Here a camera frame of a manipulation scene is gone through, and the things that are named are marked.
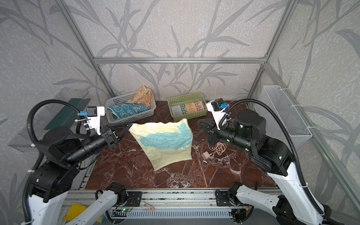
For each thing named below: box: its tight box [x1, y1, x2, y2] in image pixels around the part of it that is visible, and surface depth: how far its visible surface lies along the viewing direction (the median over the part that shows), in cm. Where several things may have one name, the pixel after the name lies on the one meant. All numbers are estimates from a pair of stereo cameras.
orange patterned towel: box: [127, 84, 154, 110], surface depth 117 cm
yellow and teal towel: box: [128, 118, 194, 172], surface depth 59 cm
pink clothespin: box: [142, 202, 156, 211], surface depth 72 cm
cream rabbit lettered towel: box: [171, 100, 205, 117], surface depth 114 cm
